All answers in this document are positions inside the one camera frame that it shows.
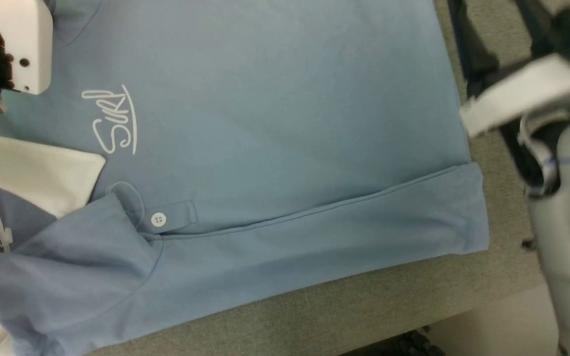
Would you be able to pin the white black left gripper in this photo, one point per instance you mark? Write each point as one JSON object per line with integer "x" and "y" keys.
{"x": 25, "y": 34}

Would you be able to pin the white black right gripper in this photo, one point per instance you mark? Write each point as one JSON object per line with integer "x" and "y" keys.
{"x": 517, "y": 96}

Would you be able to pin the light blue polo shirt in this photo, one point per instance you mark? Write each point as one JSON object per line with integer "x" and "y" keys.
{"x": 265, "y": 123}

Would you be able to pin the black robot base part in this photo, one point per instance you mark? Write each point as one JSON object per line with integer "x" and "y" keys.
{"x": 408, "y": 343}

